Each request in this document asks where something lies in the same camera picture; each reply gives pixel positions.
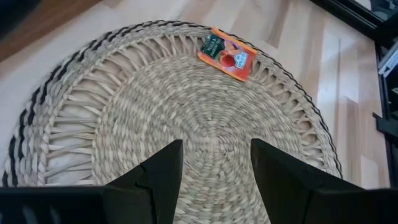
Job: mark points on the round woven placemat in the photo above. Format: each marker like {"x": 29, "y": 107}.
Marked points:
{"x": 186, "y": 109}

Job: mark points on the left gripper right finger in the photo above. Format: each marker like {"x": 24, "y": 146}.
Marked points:
{"x": 280, "y": 180}

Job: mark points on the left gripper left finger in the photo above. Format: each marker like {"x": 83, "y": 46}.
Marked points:
{"x": 158, "y": 180}

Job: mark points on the wooden three-compartment tray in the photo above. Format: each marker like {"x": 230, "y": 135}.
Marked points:
{"x": 46, "y": 21}

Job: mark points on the orange tea packet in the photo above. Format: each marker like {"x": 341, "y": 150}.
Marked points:
{"x": 228, "y": 54}

